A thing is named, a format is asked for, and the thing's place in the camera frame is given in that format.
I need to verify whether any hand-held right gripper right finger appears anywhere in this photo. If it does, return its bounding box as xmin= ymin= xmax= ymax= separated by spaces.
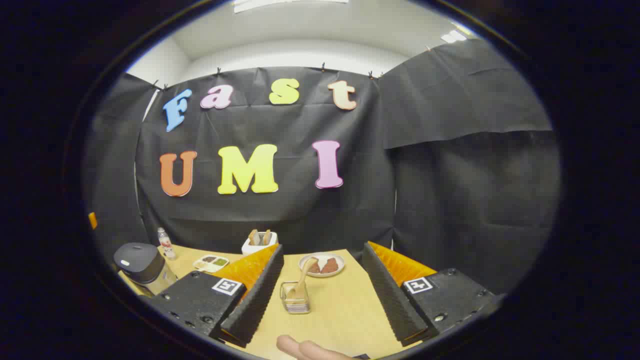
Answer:
xmin=361 ymin=241 xmax=506 ymax=347

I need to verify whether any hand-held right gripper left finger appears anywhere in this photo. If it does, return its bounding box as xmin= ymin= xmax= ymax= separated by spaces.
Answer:
xmin=149 ymin=243 xmax=285 ymax=349

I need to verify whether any wire chopstick holder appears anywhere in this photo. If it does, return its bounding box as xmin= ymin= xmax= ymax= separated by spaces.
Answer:
xmin=280 ymin=281 xmax=312 ymax=315

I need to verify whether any wooden spoon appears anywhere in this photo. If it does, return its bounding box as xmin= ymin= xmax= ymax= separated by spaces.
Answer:
xmin=295 ymin=256 xmax=319 ymax=302

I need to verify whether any grey rice cooker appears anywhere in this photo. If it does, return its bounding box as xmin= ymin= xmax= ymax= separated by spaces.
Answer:
xmin=113 ymin=242 xmax=178 ymax=299

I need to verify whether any white toaster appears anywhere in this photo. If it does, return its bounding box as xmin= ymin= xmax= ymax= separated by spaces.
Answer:
xmin=241 ymin=231 xmax=279 ymax=257

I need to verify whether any white divided dish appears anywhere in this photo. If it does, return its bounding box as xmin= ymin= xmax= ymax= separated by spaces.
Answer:
xmin=193 ymin=255 xmax=230 ymax=274

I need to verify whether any white round plate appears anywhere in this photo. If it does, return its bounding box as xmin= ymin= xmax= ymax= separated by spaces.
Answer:
xmin=298 ymin=253 xmax=346 ymax=278

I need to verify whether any small clear bottle red label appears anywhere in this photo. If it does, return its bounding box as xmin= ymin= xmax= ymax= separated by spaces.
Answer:
xmin=157 ymin=227 xmax=177 ymax=261

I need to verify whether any small ceiling light panel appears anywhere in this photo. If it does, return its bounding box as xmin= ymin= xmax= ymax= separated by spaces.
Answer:
xmin=440 ymin=22 xmax=473 ymax=44

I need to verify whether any large ceiling light panel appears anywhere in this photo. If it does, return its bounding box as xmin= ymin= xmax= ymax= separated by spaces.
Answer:
xmin=233 ymin=0 xmax=349 ymax=13

